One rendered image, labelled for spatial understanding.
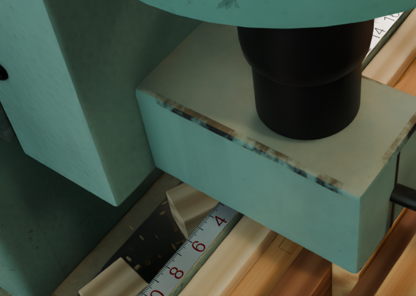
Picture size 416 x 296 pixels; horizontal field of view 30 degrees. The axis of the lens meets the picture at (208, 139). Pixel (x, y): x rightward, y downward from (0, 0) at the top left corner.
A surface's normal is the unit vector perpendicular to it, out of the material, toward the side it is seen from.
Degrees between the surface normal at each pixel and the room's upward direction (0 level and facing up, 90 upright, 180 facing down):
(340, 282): 90
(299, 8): 90
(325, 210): 90
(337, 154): 0
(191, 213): 0
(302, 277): 0
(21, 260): 90
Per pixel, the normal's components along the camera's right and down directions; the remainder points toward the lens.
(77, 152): -0.60, 0.66
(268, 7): -0.18, 0.77
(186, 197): -0.12, -0.64
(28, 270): 0.80, 0.40
